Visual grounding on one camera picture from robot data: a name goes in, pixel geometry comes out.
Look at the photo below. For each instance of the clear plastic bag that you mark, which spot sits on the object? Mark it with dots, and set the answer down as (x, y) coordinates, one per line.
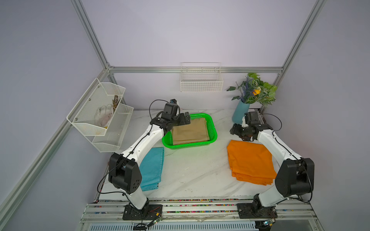
(103, 116)

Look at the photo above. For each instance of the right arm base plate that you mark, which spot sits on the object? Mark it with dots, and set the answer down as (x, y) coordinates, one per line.
(255, 210)

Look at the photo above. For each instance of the aluminium cage frame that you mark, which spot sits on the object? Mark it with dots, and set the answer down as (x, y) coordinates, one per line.
(20, 191)

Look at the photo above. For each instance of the upper white mesh shelf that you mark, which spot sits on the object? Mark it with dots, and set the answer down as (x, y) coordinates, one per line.
(99, 94)

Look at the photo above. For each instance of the tan pants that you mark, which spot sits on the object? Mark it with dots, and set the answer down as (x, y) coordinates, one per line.
(194, 132)

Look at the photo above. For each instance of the white mesh shelf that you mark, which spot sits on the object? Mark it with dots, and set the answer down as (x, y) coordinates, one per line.
(99, 94)
(112, 140)

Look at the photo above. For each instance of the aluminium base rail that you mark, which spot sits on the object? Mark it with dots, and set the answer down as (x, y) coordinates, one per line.
(195, 210)

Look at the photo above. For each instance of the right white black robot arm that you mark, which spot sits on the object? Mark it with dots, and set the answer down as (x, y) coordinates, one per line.
(295, 176)

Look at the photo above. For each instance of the green plastic basket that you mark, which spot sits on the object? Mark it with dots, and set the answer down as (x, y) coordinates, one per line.
(167, 139)

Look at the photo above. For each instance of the lower white mesh shelf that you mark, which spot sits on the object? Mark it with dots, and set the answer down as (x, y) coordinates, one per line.
(112, 140)

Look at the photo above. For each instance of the artificial flower bouquet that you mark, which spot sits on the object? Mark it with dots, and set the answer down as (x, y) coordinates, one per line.
(254, 90)

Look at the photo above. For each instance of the teal pants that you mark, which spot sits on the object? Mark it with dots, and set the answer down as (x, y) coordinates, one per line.
(151, 169)

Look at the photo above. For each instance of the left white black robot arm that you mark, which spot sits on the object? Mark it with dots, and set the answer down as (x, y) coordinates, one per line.
(124, 172)

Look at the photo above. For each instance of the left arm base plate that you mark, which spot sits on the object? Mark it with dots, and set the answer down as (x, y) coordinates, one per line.
(148, 212)

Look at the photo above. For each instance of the white wire wall basket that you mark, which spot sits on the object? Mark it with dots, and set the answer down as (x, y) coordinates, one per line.
(201, 77)

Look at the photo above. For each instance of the teal vase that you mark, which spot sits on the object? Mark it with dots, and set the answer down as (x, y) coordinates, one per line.
(239, 112)

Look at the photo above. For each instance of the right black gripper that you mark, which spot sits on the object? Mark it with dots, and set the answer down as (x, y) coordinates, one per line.
(234, 130)

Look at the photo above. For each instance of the orange pants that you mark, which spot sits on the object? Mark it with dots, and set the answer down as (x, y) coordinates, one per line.
(251, 162)

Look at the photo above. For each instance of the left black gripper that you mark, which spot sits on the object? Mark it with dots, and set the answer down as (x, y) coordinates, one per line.
(181, 121)

